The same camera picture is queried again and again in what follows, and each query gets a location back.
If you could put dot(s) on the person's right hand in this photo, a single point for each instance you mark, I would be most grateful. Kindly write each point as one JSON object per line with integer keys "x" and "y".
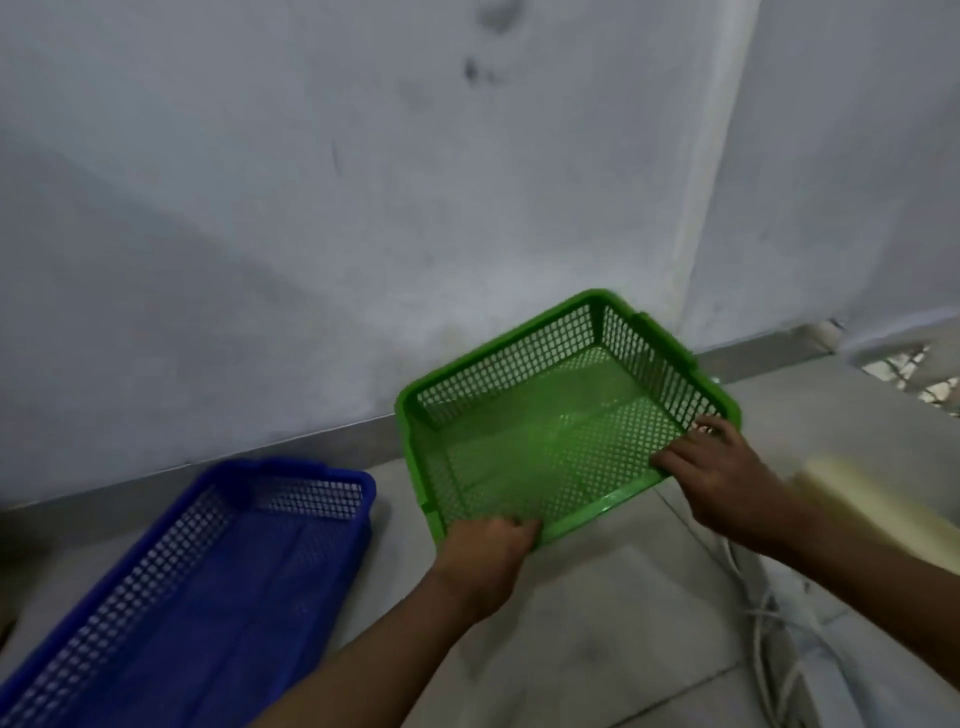
{"x": 724, "y": 480}

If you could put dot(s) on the person's left hand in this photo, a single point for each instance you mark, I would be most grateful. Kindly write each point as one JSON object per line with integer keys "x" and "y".
{"x": 480, "y": 562}

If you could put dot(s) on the person's right fingers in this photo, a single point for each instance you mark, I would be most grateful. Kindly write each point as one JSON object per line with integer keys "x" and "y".
{"x": 686, "y": 446}

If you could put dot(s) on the person's left fingers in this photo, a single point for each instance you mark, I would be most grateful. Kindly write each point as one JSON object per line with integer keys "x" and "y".
{"x": 517, "y": 526}

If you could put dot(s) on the green plastic mesh basket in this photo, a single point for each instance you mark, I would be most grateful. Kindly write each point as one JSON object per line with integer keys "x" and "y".
{"x": 562, "y": 427}

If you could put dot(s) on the person's left forearm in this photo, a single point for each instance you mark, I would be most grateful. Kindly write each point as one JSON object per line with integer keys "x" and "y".
{"x": 360, "y": 660}

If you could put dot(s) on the person's right forearm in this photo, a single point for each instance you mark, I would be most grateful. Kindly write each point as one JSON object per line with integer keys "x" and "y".
{"x": 870, "y": 592}

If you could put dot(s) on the white lattice railing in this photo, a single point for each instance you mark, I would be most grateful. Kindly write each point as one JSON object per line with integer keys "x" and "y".
{"x": 904, "y": 367}

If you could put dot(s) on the blue plastic mesh basket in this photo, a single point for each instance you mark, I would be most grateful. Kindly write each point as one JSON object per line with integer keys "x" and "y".
{"x": 195, "y": 600}

